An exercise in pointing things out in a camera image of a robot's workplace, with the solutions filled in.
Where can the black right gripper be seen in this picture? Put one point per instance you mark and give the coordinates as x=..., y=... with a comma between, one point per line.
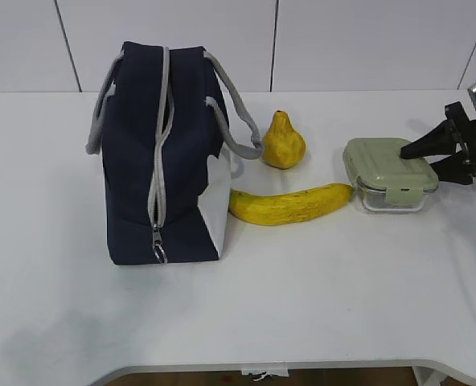
x=459, y=167

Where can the glass container green lid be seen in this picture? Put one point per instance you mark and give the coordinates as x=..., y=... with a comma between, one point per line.
x=384, y=182

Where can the yellow pear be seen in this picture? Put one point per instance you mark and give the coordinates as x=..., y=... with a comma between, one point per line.
x=285, y=147

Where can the yellow banana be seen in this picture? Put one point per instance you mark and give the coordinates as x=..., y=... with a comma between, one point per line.
x=296, y=207

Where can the navy and white lunch bag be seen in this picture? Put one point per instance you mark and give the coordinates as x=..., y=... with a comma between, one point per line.
x=165, y=123

